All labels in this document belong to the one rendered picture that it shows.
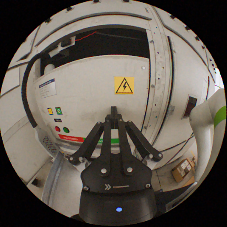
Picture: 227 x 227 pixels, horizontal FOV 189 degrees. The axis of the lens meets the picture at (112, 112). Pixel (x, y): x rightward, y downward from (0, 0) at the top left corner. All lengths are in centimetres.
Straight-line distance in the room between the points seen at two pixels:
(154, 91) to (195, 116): 23
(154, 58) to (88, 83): 26
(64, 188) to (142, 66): 71
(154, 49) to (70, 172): 79
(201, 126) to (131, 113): 34
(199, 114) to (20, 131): 93
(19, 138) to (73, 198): 48
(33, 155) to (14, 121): 28
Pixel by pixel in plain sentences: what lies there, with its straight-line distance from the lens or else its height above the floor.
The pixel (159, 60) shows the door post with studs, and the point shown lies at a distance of 31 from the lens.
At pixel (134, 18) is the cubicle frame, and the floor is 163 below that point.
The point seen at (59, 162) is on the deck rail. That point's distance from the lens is 63.
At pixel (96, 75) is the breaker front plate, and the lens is 20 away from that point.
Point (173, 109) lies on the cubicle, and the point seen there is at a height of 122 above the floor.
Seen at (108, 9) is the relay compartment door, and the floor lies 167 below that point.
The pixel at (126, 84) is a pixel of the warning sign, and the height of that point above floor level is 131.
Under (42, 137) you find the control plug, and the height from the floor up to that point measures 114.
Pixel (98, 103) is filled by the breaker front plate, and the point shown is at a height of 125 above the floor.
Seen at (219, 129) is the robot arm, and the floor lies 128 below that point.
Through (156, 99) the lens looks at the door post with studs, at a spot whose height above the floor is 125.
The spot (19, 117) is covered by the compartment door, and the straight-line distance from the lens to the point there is 56.
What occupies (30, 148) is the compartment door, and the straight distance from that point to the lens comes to 64.
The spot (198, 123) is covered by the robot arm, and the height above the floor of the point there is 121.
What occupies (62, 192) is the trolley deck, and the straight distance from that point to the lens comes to 58.
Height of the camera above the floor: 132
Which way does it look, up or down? 27 degrees down
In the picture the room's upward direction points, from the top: 2 degrees counter-clockwise
